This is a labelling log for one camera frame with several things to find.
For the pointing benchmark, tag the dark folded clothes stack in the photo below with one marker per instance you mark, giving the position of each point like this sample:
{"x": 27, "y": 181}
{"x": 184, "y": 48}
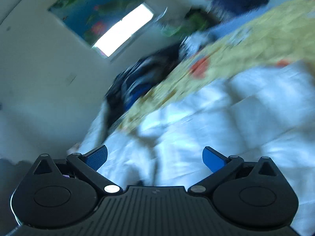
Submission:
{"x": 138, "y": 79}

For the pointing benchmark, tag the yellow cartoon bed quilt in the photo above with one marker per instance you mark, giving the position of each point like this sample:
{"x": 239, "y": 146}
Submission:
{"x": 283, "y": 33}

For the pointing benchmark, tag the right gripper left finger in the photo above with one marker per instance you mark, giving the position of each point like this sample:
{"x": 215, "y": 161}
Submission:
{"x": 85, "y": 168}

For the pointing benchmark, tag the lotus print roller blind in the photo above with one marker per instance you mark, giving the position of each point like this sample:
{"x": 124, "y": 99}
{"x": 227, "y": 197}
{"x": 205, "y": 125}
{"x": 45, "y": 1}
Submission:
{"x": 90, "y": 19}

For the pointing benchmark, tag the window with aluminium frame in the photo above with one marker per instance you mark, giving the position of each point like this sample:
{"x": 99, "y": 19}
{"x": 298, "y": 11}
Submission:
{"x": 117, "y": 35}

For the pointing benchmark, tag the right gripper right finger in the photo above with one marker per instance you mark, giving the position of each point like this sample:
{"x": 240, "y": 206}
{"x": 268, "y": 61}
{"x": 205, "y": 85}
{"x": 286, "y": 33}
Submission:
{"x": 223, "y": 169}

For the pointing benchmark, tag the white quilted down jacket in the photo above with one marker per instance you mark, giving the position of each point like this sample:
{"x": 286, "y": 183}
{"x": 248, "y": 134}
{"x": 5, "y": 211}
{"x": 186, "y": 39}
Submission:
{"x": 263, "y": 111}

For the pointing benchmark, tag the light blue knitted blanket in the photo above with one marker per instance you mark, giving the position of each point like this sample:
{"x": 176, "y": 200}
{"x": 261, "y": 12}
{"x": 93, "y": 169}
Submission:
{"x": 225, "y": 28}

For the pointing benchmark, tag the crumpled black white plastic bag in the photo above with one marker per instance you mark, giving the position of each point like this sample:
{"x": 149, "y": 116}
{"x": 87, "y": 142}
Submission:
{"x": 194, "y": 43}

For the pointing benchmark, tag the green plastic stool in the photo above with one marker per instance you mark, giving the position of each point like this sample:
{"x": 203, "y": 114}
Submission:
{"x": 196, "y": 19}

